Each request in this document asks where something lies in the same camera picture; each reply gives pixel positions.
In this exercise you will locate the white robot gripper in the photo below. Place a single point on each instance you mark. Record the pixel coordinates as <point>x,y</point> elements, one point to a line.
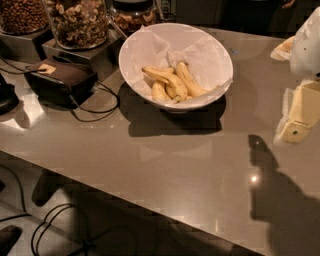
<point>306,50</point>

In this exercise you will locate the long spotted yellow banana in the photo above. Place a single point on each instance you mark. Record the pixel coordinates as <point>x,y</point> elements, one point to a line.
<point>168,78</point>

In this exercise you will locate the white paper bowl liner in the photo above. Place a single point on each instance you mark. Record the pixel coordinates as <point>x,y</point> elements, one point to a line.
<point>156,46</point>

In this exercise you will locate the upright yellow banana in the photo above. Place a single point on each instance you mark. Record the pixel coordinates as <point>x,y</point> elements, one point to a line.
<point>193,88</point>

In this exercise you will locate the white ceramic bowl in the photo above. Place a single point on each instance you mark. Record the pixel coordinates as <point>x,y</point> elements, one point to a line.
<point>206,60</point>

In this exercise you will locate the small middle yellow banana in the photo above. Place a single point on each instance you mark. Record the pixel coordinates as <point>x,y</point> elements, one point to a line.
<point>170,92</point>

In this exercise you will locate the small lower-left yellow banana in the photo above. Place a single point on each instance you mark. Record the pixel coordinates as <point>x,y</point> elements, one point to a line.
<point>158,92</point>

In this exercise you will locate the glass jar with dark lid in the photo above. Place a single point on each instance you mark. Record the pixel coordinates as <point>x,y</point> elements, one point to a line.
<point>131,15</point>

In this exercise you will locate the steel stand under mixed nuts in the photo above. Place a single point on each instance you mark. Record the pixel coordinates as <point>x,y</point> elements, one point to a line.
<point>102,59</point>

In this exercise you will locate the glass jar of mixed nuts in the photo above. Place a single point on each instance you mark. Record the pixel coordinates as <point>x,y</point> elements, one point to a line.
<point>78,24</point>

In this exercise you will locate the dark brown box with label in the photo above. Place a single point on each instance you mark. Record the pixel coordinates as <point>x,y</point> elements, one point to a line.
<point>61,83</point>

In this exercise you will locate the steel stand under brown nuts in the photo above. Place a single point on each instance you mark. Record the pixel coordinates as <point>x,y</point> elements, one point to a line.
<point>25,48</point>

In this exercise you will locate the glass jar of brown nuts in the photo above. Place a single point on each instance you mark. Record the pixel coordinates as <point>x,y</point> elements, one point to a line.
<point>19,17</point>

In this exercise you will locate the black round object at left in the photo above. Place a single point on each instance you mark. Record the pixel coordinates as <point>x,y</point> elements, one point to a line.
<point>8,96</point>

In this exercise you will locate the dark shoe on floor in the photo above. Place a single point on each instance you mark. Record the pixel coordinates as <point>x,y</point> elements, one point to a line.
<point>8,238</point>

